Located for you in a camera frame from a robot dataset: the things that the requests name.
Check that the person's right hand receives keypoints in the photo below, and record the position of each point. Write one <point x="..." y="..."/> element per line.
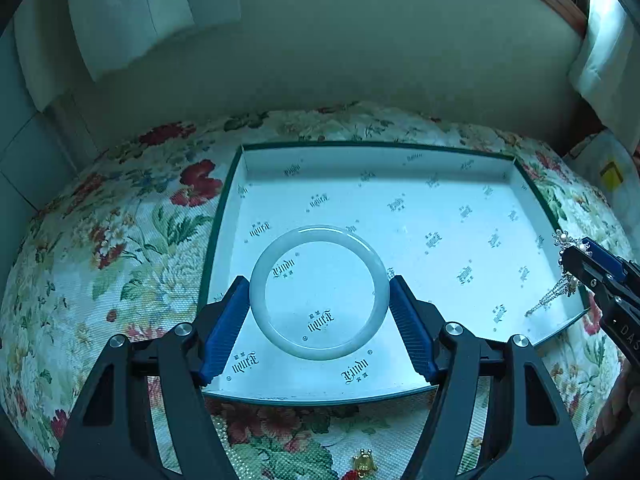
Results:
<point x="622" y="400"/>

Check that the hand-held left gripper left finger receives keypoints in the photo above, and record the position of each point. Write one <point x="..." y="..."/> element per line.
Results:
<point x="225" y="340"/>

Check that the white curtain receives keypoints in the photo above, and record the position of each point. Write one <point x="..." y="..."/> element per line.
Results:
<point x="600" y="60"/>

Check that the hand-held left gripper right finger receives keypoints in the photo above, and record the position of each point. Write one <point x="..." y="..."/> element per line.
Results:
<point x="412" y="335"/>

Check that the white green-edged printed box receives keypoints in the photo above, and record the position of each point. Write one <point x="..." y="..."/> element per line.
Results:
<point x="425" y="220"/>

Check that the silver tassel pendant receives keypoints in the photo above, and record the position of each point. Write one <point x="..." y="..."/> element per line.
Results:
<point x="559" y="240"/>

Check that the gold stud earring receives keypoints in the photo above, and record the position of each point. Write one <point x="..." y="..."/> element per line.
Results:
<point x="362" y="462"/>

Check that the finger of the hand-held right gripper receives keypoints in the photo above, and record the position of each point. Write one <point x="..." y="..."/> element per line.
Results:
<point x="605" y="262"/>
<point x="580" y="265"/>

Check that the floral tablecloth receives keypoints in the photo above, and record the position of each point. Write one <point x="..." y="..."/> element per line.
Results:
<point x="125" y="240"/>

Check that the white bag with yellow label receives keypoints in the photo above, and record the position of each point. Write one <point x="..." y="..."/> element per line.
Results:
<point x="590" y="160"/>

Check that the white jade bangle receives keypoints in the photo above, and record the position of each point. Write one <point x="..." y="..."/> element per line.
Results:
<point x="257" y="305"/>

